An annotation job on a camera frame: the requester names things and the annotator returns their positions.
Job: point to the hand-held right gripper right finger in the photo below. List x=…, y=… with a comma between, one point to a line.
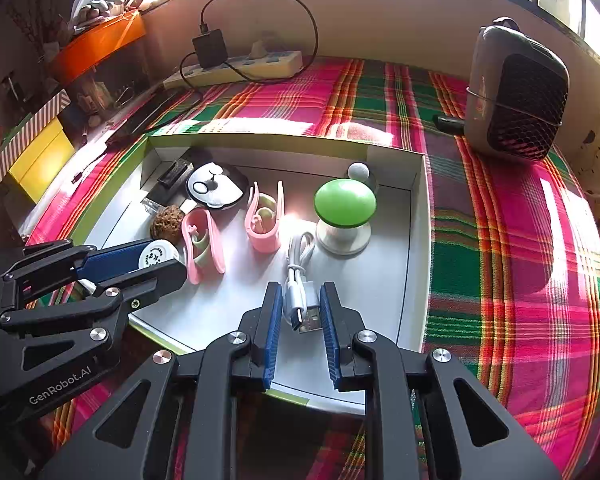
x=330, y=335

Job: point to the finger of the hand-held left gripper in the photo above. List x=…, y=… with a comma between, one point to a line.
x=110, y=260
x=165, y=272

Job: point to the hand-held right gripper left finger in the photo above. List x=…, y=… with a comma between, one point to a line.
x=272, y=335

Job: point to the small round white tin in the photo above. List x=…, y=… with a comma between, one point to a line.
x=157, y=256

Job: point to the pink plastic clip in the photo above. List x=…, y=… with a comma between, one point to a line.
x=200, y=260
x=265, y=235

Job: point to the brown walnut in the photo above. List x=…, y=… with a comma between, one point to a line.
x=166, y=222

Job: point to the shallow white green cardboard box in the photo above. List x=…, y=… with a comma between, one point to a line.
x=380, y=285

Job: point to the clear black lighter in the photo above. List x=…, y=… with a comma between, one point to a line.
x=172, y=175

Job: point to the black white round gadget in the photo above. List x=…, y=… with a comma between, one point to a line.
x=215, y=185

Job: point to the green mushroom-shaped massager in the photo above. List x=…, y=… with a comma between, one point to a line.
x=345, y=200

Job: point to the small grey ball-top gadget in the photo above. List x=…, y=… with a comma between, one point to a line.
x=358, y=171

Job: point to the yellow box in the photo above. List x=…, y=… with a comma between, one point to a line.
x=40, y=160

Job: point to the black tablet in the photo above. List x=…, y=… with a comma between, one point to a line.
x=145, y=120

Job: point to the striped box lid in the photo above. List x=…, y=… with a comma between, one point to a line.
x=30, y=125

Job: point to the dark glass jar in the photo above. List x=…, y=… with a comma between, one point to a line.
x=12, y=90

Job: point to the orange box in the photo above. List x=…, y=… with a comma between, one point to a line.
x=95, y=47

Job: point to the black charger adapter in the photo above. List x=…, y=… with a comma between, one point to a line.
x=210, y=47

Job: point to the cream power strip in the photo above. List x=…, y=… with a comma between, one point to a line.
x=270, y=62

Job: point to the white plug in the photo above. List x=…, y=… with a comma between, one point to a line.
x=259, y=49

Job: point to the dried branches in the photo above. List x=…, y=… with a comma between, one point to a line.
x=30, y=30

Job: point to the grey space heater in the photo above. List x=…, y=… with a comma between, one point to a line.
x=525, y=110

